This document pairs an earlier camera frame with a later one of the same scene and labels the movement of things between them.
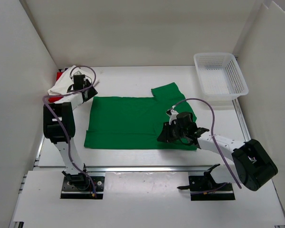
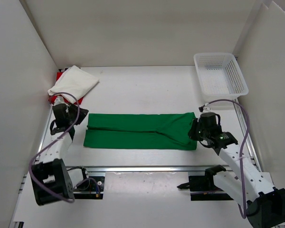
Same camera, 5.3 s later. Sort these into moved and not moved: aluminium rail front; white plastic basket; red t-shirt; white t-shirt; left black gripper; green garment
Moved: left black gripper; green garment
Not moved: aluminium rail front; red t-shirt; white plastic basket; white t-shirt
